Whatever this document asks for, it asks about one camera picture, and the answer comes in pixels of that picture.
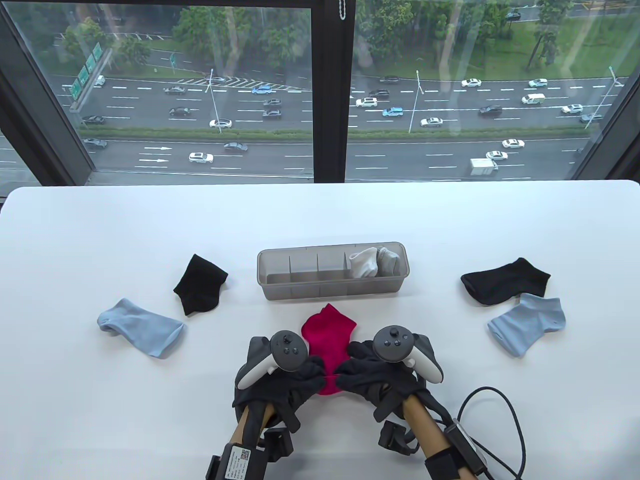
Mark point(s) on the person's left hand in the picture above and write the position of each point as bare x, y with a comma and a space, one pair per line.
300, 385

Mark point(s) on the person's right hand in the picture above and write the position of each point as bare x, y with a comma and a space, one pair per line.
370, 380

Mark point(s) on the grey sock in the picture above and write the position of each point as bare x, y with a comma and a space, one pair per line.
390, 264
384, 251

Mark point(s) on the black sock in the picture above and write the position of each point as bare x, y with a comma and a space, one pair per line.
200, 285
505, 282

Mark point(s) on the light blue sock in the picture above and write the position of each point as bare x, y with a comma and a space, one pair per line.
140, 327
530, 322

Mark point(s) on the person's left forearm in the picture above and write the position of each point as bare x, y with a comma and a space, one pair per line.
250, 422

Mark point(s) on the person's right forearm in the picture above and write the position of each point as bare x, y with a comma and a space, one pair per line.
425, 427

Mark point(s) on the black labelled sensor box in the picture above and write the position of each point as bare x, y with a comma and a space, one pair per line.
242, 462
465, 447

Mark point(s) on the grey plastic divided organizer box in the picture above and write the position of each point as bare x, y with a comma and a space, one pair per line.
310, 287

